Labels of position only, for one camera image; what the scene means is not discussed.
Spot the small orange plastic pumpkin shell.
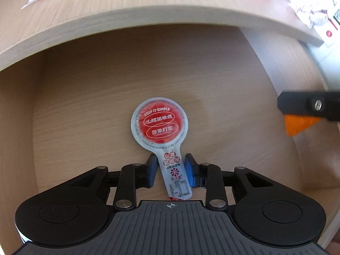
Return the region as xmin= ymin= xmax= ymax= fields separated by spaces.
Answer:
xmin=285 ymin=115 xmax=322 ymax=137

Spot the white box with red mark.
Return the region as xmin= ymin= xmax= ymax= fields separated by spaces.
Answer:
xmin=280 ymin=0 xmax=340 ymax=45

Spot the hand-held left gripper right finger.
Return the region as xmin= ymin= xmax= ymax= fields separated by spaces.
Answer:
xmin=184 ymin=153 xmax=277 ymax=210

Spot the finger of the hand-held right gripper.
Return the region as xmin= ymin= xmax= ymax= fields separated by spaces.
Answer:
xmin=278 ymin=92 xmax=340 ymax=122

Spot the pink checkered lace cloth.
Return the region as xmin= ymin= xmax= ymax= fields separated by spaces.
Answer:
xmin=288 ymin=0 xmax=335 ymax=28

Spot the round red paddle-shaped snack packet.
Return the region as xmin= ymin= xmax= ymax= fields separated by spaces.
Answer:
xmin=131 ymin=97 xmax=193 ymax=201

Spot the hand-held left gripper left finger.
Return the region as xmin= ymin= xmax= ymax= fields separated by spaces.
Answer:
xmin=64 ymin=154 xmax=158 ymax=210

